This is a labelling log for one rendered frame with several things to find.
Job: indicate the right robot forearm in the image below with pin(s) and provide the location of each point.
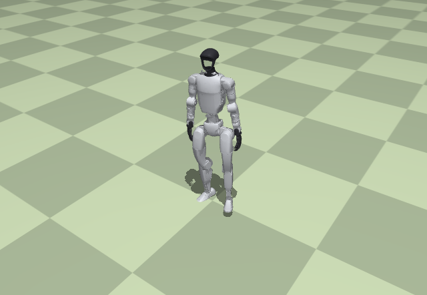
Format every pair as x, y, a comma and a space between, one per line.
190, 113

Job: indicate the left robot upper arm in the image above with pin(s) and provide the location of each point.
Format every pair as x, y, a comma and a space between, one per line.
229, 85

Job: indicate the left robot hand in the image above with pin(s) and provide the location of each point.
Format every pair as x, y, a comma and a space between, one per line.
238, 138

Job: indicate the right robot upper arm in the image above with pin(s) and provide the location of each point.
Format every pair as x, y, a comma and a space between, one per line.
192, 101

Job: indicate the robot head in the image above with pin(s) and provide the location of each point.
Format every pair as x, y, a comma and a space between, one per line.
209, 55

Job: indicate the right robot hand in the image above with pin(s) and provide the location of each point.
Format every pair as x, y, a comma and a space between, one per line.
189, 126

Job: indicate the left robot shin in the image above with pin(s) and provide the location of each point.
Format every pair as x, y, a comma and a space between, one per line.
228, 182

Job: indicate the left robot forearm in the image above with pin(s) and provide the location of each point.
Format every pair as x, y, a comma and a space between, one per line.
236, 119

